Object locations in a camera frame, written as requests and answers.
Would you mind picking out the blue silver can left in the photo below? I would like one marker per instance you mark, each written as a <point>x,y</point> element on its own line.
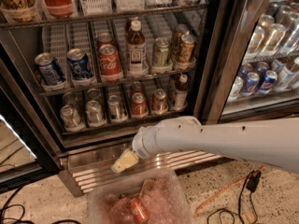
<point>49,69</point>

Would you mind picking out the silver can behind left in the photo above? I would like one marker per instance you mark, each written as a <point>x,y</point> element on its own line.
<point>70,98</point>

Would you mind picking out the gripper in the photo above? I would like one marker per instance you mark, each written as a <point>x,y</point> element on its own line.
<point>139,144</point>

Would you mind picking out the brown tea bottle white cap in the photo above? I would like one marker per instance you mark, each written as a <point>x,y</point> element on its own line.
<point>135,49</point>

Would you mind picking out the gold patterned can top shelf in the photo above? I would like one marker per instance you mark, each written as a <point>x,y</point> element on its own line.
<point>19,10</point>

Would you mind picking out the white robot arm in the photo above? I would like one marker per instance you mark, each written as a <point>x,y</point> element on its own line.
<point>273,142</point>

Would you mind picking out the silver redbull can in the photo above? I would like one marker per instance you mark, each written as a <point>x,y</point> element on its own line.
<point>115,108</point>

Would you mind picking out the red can bottom behind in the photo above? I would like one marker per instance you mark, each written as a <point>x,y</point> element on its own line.
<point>136,87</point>

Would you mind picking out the clear plastic bin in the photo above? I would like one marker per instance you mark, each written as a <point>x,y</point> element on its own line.
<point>158,190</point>

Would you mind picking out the red coca-cola can behind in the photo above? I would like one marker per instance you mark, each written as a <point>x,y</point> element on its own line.
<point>104,38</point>

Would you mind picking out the brown bottle bottom shelf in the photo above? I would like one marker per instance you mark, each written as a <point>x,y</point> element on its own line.
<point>179,92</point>

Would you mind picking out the gold brown can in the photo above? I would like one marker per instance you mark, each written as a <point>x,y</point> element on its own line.
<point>186,48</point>
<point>177,33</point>

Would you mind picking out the gold brown can front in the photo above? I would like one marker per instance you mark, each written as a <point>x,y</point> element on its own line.
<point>186,48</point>

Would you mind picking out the green silver can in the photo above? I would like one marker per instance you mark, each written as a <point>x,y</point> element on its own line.
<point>160,53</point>

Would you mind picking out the stainless fridge bottom grille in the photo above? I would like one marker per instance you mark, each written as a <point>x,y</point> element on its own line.
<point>88,167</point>

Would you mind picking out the red cola can in bin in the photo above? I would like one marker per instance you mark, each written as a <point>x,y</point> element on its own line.
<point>139,211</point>

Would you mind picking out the white green can bottom left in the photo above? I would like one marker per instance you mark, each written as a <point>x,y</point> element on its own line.
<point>70,116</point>

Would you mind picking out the silver white can bottom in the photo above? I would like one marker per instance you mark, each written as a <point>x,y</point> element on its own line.
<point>94,112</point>

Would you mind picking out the red coca-cola can front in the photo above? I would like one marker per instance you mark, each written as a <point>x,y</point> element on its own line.
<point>109,60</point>

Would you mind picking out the open fridge door left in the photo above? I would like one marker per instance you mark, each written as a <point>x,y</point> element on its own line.
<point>23,159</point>

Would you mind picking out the red coca-cola can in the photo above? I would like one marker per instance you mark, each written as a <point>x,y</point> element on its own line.
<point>109,60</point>
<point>104,38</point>

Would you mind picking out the blue pepsi can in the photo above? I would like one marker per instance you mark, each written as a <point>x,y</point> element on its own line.
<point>79,64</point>

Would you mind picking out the red can bottom front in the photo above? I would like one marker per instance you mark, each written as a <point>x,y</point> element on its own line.
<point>138,104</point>

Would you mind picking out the black power adapter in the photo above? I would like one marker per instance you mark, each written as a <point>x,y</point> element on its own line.
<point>254,179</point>

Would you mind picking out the gold brown can behind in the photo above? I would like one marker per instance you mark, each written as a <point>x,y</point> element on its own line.
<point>177,33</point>

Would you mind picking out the closed glass fridge door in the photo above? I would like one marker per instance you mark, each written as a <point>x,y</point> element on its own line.
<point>251,72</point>

